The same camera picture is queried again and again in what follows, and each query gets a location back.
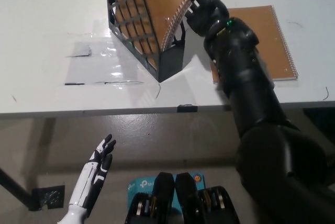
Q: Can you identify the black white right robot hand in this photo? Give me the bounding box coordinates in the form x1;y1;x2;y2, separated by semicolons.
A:
177;0;231;38

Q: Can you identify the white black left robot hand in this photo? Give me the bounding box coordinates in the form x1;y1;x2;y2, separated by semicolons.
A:
69;133;117;209

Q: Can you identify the brown spiral notebook with scuffed cover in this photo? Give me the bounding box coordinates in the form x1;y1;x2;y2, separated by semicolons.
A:
115;0;214;72

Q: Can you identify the black mesh book holder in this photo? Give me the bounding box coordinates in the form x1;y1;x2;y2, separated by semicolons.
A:
105;0;186;83

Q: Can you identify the black floor tape patch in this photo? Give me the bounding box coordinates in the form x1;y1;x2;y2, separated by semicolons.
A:
31;184;65;211

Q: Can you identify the teal tp-link box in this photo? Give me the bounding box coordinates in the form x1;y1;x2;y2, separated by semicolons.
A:
127;173;206;209

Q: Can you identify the brown spiral notebook with clean cover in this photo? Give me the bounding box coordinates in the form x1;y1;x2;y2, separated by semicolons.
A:
210;5;299;85

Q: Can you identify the black table leg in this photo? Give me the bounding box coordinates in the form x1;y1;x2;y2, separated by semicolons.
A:
0;167;34;210

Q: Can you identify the black tape on table edge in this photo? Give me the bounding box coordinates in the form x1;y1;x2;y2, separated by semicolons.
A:
177;104;197;113

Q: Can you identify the clear plastic tape sheet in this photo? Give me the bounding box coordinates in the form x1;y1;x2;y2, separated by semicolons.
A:
64;19;144;86

